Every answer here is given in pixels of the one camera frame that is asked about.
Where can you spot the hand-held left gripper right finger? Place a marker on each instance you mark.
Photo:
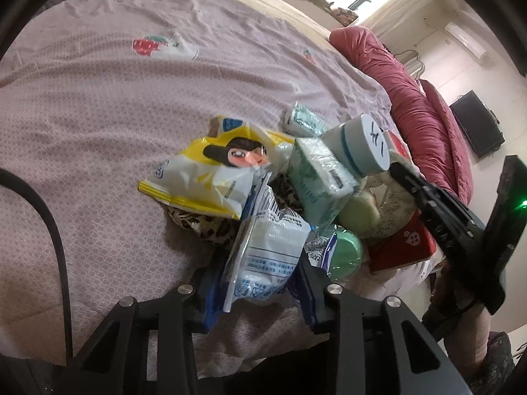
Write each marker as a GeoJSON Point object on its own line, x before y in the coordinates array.
{"type": "Point", "coordinates": [309, 300]}

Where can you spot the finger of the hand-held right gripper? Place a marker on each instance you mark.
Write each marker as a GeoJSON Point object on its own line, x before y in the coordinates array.
{"type": "Point", "coordinates": [436, 205]}

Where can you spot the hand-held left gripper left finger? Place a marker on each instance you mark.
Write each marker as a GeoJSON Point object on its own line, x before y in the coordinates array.
{"type": "Point", "coordinates": [210, 300]}

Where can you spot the red cardboard box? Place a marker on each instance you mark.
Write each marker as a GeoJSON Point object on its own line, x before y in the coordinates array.
{"type": "Point", "coordinates": [401, 249]}

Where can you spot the green egg sponge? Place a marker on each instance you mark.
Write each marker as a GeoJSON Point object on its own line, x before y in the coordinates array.
{"type": "Point", "coordinates": [346, 255]}

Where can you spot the leopard print scrunchie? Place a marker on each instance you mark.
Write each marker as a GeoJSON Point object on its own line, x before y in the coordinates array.
{"type": "Point", "coordinates": [206, 230]}

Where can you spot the white blue printed packet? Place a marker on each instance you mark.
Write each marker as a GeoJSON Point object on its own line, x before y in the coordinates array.
{"type": "Point", "coordinates": [263, 247]}

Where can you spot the white bottle with blue lid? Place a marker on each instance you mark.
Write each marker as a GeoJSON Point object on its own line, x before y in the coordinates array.
{"type": "Point", "coordinates": [362, 144]}

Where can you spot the green tissue pack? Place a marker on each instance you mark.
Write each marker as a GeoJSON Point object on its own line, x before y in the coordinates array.
{"type": "Point", "coordinates": [317, 181]}

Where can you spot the yellow wet wipes packet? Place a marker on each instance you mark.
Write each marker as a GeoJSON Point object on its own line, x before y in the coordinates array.
{"type": "Point", "coordinates": [206, 177]}

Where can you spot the person's right forearm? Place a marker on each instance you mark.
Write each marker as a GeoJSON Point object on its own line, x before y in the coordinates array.
{"type": "Point", "coordinates": [469, 337]}

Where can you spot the pale speckled cloth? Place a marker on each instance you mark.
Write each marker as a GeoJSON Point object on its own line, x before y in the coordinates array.
{"type": "Point", "coordinates": [391, 201]}

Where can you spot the black television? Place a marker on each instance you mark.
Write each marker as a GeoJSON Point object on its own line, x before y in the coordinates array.
{"type": "Point", "coordinates": [477, 125]}

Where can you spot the red quilt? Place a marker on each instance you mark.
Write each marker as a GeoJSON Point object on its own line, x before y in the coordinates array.
{"type": "Point", "coordinates": [411, 103]}

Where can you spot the small patterned tissue pack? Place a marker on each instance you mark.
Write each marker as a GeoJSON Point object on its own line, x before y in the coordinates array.
{"type": "Point", "coordinates": [302, 118]}

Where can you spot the white air conditioner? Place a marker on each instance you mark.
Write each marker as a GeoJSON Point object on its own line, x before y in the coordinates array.
{"type": "Point", "coordinates": [465, 39]}

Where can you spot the cream curtain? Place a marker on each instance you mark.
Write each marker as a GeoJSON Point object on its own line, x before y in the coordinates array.
{"type": "Point", "coordinates": [395, 12]}

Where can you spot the pink strawberry print bedsheet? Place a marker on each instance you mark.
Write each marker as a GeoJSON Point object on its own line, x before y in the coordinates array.
{"type": "Point", "coordinates": [103, 111]}

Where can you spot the clothes pile on windowsill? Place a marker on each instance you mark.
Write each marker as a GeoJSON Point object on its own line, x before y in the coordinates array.
{"type": "Point", "coordinates": [321, 0]}

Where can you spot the yellow blanket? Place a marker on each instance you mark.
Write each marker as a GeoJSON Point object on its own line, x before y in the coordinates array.
{"type": "Point", "coordinates": [247, 0]}

